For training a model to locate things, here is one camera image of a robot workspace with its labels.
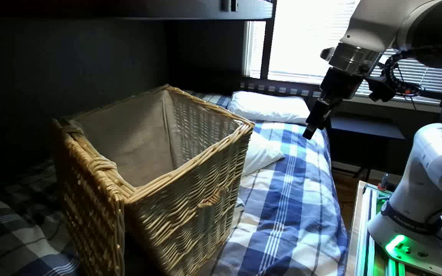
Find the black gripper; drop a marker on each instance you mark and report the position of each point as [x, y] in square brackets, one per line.
[341, 86]

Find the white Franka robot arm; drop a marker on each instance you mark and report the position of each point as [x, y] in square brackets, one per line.
[437, 163]

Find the large white pillow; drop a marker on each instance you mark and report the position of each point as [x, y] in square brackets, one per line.
[272, 108]

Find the dark side table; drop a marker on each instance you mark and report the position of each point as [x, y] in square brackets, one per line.
[369, 128]

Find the white window blinds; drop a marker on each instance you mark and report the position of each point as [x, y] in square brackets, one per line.
[303, 36]

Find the blue white plaid bedspread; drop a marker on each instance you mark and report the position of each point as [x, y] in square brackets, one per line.
[292, 215]

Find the aluminium robot mounting platform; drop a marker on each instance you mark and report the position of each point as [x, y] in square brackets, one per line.
[367, 231]

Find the woven wicker basket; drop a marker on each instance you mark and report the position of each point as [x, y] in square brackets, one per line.
[191, 205]

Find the beige fabric basket liner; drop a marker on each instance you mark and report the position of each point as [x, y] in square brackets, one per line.
[130, 139]

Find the dark bed end rail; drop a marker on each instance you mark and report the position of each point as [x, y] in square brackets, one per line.
[277, 88]

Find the dark bunk bed frame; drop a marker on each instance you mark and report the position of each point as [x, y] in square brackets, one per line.
[130, 8]

